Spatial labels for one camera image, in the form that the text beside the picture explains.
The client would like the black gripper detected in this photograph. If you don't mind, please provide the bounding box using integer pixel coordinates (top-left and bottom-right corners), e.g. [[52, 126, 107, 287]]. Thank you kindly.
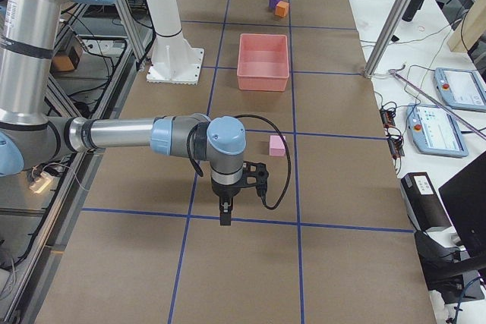
[[211, 179, 242, 225]]

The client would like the pink foam block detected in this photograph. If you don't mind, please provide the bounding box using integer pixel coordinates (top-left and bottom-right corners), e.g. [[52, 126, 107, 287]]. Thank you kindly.
[[269, 135, 286, 157]]

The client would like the orange foam block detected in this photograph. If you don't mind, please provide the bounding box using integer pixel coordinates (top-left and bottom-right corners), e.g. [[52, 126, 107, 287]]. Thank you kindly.
[[274, 1, 289, 18]]

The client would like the purple foam block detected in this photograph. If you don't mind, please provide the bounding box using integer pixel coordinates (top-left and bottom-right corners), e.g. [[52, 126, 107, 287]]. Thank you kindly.
[[269, 0, 282, 10]]

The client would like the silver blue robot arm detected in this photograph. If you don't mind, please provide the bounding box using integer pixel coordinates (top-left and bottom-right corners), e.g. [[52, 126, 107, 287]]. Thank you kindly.
[[1, 0, 246, 225]]

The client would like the pink plastic bin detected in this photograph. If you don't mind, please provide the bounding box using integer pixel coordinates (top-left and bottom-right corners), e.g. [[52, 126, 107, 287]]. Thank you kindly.
[[237, 33, 290, 92]]

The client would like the white power strip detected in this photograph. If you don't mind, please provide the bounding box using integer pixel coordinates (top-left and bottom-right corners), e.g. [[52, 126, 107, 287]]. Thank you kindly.
[[29, 171, 54, 194]]

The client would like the black box with label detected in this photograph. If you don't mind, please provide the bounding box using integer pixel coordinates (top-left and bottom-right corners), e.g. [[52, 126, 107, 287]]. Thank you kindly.
[[400, 172, 452, 232]]

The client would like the small brown wooden box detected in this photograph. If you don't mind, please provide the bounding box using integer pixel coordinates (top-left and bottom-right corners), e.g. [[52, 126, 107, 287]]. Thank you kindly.
[[51, 35, 83, 72]]

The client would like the near teach pendant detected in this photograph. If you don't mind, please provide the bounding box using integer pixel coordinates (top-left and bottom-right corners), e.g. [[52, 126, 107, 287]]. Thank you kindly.
[[406, 104, 469, 158]]

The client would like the teach pendant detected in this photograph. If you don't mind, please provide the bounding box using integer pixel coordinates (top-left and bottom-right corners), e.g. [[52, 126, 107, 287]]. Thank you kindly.
[[434, 68, 485, 112], [406, 104, 469, 158]]

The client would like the black monitor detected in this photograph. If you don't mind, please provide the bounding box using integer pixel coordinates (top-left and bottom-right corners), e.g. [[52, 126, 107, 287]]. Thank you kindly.
[[439, 153, 485, 256]]

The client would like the far teach pendant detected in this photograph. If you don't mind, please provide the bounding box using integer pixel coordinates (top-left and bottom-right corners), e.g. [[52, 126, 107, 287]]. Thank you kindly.
[[434, 68, 485, 112]]

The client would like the black water bottle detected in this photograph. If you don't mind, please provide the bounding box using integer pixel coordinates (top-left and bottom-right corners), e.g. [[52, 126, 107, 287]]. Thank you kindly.
[[402, 0, 424, 22]]

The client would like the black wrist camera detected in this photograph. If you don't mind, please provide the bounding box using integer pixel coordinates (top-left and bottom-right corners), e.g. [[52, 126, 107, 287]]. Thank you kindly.
[[242, 161, 269, 198]]

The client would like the black camera cable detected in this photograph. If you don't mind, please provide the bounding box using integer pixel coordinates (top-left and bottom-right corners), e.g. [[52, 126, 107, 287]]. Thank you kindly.
[[191, 113, 292, 210]]

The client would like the white camera mast with base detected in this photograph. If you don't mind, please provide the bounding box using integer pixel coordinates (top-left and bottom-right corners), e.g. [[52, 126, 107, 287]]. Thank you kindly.
[[147, 0, 204, 85]]

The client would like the aluminium frame post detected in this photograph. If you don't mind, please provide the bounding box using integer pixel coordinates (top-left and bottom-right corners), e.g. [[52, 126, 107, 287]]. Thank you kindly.
[[364, 0, 411, 78]]

